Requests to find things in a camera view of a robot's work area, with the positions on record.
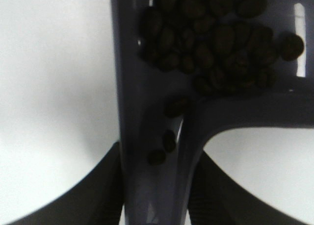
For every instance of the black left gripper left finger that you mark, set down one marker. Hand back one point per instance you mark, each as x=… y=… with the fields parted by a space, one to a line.
x=96 y=200

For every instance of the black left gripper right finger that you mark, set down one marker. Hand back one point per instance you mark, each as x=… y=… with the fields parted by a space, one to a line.
x=216 y=199

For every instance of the purple plastic dustpan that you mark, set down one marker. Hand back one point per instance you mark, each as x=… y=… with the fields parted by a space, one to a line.
x=216 y=110

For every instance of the pile of coffee beans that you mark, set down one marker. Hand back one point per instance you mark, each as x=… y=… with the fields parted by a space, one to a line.
x=227 y=47

